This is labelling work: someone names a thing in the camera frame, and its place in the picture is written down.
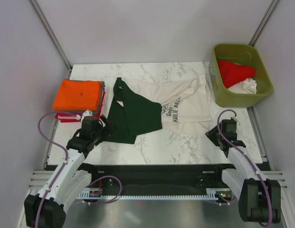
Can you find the blue label on bin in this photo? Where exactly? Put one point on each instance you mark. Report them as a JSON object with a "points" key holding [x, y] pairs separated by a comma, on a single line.
{"points": [[212, 68]]}

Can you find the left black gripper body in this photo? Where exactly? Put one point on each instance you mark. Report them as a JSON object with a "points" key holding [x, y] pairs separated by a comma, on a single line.
{"points": [[97, 135]]}

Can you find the right aluminium frame post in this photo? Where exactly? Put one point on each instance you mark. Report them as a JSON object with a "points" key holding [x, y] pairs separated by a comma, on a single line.
{"points": [[264, 21]]}

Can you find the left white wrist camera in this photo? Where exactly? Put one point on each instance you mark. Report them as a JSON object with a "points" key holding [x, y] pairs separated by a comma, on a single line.
{"points": [[84, 114]]}

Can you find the aluminium frame post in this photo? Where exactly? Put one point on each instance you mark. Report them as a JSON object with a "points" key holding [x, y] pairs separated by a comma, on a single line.
{"points": [[44, 22], [264, 21]]}

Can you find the red t shirt in bin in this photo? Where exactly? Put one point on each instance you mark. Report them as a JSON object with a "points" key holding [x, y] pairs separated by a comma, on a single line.
{"points": [[232, 74]]}

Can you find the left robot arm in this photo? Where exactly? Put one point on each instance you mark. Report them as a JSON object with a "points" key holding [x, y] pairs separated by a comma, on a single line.
{"points": [[48, 208]]}

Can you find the red folded t shirt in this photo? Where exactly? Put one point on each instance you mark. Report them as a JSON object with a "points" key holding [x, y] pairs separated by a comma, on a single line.
{"points": [[69, 118]]}

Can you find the white slotted cable duct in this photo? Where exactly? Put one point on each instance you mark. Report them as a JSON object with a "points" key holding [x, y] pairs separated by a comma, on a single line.
{"points": [[209, 194]]}

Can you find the right aluminium side rail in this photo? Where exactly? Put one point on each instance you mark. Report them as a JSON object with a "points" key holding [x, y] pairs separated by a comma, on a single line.
{"points": [[266, 166]]}

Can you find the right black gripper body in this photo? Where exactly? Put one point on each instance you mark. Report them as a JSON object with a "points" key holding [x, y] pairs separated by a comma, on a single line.
{"points": [[220, 137]]}

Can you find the white garment in bin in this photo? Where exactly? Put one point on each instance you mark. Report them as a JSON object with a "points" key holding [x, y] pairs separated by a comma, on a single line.
{"points": [[248, 86]]}

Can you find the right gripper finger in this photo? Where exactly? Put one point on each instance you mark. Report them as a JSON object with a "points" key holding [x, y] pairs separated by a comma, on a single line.
{"points": [[213, 137], [216, 129]]}

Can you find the olive green plastic bin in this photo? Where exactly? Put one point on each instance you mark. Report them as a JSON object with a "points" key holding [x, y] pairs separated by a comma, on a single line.
{"points": [[240, 54]]}

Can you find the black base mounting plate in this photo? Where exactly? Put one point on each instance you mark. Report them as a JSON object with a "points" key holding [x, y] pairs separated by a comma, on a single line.
{"points": [[156, 179]]}

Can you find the left aluminium frame post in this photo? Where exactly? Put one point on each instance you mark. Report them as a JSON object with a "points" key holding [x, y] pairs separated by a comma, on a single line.
{"points": [[44, 22]]}

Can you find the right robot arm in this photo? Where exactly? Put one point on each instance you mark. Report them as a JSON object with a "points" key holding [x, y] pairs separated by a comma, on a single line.
{"points": [[259, 198]]}

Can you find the white and green t shirt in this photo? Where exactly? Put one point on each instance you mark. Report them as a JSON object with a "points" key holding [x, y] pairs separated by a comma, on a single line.
{"points": [[139, 107]]}

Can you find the orange folded t shirt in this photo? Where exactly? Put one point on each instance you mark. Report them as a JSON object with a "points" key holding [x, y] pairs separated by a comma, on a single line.
{"points": [[78, 95]]}

